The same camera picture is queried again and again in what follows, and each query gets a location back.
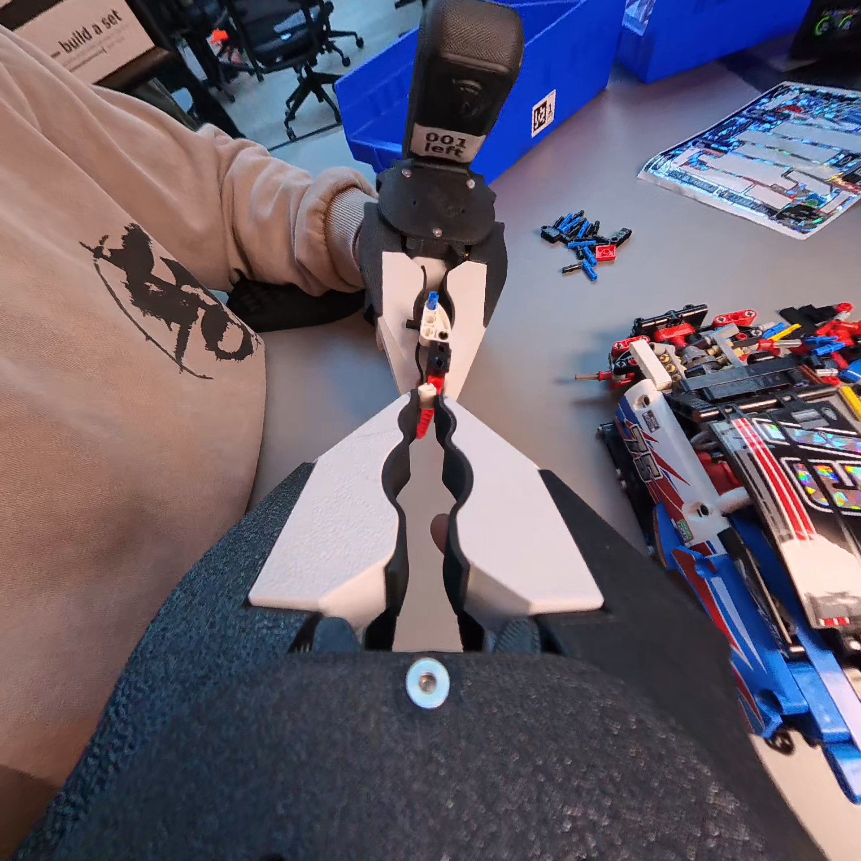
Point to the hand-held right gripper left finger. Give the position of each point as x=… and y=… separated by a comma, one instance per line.
x=329, y=538

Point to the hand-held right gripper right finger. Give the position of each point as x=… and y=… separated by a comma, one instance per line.
x=524, y=538

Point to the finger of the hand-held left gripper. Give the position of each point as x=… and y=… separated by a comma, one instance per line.
x=474, y=303
x=397, y=309

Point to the white red lego assembly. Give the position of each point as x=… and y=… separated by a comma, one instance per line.
x=434, y=323

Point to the person's left forearm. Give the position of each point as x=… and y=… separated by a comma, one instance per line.
x=282, y=215

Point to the pile of small lego pins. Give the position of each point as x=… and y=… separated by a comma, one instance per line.
x=585, y=242

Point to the blue white lego race car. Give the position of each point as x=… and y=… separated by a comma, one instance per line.
x=740, y=511

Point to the person's right hand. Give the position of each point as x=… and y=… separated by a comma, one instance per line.
x=439, y=531

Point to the blue plastic bin white tag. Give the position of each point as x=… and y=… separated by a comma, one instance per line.
x=538, y=60

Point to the black office chair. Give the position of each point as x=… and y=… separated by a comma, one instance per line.
x=316, y=74

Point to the holographic sticker sheet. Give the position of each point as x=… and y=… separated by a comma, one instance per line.
x=760, y=161

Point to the black framed white sign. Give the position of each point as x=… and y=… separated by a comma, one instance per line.
x=87, y=37

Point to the black power bank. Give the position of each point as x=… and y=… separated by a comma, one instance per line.
x=831, y=23

